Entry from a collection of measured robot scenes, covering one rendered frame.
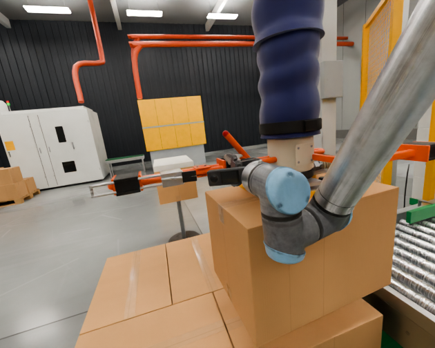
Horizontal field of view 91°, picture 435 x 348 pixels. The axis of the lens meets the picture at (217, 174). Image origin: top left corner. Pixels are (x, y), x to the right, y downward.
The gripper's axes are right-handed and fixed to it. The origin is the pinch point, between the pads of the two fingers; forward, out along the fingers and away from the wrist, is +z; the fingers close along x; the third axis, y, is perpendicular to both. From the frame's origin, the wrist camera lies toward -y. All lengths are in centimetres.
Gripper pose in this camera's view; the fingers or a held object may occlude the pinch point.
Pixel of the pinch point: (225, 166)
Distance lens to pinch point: 76.4
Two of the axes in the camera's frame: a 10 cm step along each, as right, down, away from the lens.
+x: -1.1, -9.7, -2.2
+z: -2.8, -1.8, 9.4
